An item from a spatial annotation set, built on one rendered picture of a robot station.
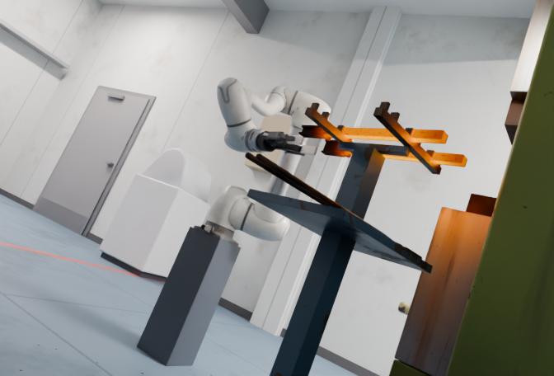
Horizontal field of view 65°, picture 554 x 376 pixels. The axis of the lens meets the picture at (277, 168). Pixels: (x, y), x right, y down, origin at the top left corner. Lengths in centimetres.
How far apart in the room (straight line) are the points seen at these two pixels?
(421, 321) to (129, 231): 379
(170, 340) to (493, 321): 150
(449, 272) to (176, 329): 128
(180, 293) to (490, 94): 355
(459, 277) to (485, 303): 30
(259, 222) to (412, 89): 307
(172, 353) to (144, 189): 286
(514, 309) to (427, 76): 405
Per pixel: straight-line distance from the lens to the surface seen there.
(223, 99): 162
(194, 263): 212
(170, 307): 216
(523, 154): 108
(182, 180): 457
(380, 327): 416
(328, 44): 549
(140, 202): 474
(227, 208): 213
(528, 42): 169
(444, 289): 129
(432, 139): 106
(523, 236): 101
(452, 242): 132
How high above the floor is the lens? 57
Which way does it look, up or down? 12 degrees up
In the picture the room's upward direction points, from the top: 22 degrees clockwise
